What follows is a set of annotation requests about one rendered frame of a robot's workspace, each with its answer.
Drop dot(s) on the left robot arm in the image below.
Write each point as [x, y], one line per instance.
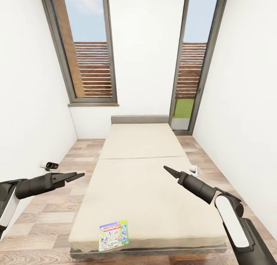
[12, 191]

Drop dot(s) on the board game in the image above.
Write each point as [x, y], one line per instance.
[113, 235]

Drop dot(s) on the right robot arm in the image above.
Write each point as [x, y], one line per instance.
[249, 248]

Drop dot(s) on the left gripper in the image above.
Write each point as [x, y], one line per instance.
[51, 181]

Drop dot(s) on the door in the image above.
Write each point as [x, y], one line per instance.
[200, 26]

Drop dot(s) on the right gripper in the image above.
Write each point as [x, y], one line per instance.
[190, 182]

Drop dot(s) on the bed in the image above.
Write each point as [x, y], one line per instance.
[130, 183]

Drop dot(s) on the fixed window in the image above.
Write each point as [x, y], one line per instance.
[82, 35]

